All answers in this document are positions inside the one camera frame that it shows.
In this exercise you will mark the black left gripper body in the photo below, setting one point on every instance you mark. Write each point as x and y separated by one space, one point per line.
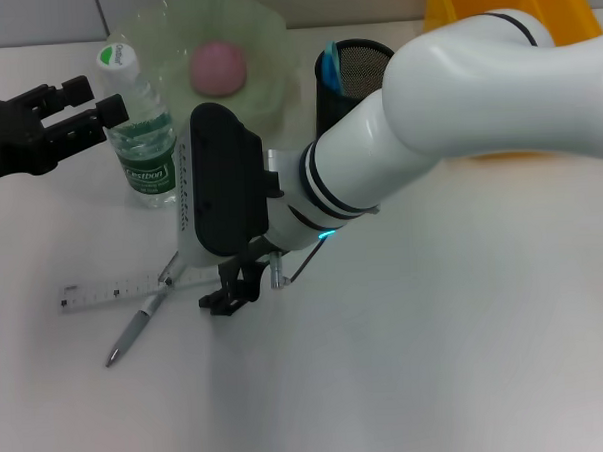
12 138

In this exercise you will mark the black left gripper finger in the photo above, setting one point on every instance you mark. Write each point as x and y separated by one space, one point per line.
114 111
78 90

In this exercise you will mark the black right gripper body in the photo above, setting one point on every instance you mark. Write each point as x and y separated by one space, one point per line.
252 250

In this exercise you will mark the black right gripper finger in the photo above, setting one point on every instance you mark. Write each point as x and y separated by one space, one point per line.
249 283
227 276

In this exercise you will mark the clear green-label water bottle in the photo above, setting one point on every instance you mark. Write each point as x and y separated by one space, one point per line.
148 162

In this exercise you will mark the pink peach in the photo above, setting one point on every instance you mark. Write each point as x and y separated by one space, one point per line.
218 69

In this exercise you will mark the clear plastic ruler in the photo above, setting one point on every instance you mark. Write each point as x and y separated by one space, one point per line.
99 295

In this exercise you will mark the blue scissors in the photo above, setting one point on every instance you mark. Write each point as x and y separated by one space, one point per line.
332 64

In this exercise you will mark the silver ballpoint pen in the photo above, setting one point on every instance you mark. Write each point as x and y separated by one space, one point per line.
131 331

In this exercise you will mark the black mesh pen cup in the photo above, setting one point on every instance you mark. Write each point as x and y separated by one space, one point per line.
341 114

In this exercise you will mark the translucent green fruit bowl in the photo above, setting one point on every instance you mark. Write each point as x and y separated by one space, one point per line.
269 52

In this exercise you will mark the yellow plastic bin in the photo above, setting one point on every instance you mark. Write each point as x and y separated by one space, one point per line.
562 4

